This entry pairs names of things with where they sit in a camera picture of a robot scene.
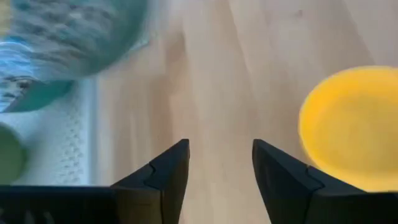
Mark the yellow bowl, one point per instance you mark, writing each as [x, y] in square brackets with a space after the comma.
[351, 124]

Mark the teal bowl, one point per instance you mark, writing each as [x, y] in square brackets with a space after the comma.
[40, 98]
[87, 34]

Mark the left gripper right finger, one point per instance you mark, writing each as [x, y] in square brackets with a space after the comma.
[280, 186]

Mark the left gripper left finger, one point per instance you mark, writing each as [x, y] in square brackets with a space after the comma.
[164, 186]

